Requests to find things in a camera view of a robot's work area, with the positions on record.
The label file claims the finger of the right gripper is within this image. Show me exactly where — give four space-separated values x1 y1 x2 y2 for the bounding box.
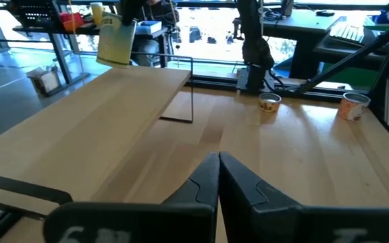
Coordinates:
120 0 148 27

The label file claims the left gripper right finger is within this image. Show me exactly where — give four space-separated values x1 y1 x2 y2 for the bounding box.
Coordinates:
219 151 389 243

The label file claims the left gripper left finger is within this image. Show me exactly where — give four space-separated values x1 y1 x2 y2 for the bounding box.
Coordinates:
43 151 221 243

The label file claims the yellow-green carrots can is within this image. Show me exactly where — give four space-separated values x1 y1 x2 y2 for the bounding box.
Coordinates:
95 11 138 70

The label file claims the orange white patterned can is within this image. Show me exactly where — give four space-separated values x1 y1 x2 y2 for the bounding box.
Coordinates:
338 92 371 122

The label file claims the blue white box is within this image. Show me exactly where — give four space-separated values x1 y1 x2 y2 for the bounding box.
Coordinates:
135 20 163 35

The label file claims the person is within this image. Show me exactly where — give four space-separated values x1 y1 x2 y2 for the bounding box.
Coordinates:
132 0 181 68

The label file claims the yellow bottle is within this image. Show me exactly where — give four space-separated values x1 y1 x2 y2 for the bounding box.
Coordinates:
90 2 105 27

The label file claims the black pegboard desk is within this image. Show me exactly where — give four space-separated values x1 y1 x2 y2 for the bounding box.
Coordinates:
7 0 170 97

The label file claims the red plastic bin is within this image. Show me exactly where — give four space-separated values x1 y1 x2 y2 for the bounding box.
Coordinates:
58 12 85 32

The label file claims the cardboard box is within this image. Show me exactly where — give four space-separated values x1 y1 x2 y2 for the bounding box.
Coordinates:
26 66 61 96

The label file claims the black monitor stand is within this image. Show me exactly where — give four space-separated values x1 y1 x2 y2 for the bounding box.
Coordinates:
280 0 295 18

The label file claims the dark office desk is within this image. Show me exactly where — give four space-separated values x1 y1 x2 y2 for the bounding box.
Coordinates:
231 8 351 80

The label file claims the dark keyboard tray desk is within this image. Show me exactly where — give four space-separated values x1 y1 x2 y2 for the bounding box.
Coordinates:
314 33 389 70

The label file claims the white keyboard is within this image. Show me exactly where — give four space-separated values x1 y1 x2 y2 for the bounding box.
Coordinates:
328 22 366 44

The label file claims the blue desk object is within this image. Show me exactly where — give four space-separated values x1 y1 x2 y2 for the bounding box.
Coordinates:
371 9 389 25

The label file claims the yellow extension cable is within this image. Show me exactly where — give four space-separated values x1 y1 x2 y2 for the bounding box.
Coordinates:
66 0 86 85

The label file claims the black arm base cable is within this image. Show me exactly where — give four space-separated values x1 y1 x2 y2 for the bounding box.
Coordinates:
263 69 286 92

